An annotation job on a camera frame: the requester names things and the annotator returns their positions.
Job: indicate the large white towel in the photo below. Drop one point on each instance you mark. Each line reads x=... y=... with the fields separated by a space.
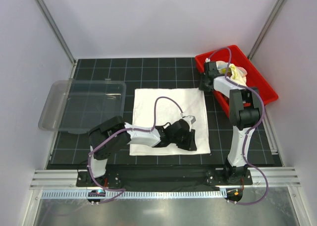
x=159 y=106

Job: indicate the left aluminium frame post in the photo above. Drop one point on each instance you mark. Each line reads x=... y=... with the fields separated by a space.
x=50 y=20

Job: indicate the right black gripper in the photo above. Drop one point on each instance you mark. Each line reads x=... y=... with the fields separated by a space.
x=201 y=86

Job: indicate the slotted metal rail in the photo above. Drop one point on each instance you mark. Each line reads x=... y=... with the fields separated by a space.
x=99 y=195

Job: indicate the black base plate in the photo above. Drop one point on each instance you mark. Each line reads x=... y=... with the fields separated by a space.
x=170 y=178

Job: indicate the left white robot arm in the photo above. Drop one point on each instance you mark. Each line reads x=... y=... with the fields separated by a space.
x=108 y=137

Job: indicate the clear plastic tray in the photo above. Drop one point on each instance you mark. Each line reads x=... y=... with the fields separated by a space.
x=76 y=106

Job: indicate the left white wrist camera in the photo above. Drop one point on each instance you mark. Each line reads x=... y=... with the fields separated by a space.
x=190 y=119

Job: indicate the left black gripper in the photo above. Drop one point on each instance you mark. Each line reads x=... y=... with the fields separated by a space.
x=190 y=144

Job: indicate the patterned white cloth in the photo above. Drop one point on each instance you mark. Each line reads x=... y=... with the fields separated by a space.
x=235 y=73

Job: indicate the right aluminium frame post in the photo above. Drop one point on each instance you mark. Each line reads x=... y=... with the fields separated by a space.
x=277 y=8

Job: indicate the red plastic bin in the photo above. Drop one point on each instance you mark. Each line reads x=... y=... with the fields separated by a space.
x=237 y=58

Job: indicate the aluminium frame post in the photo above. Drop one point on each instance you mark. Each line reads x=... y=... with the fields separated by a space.
x=50 y=20
x=277 y=8

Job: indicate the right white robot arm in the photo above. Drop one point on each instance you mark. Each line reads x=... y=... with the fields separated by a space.
x=245 y=114

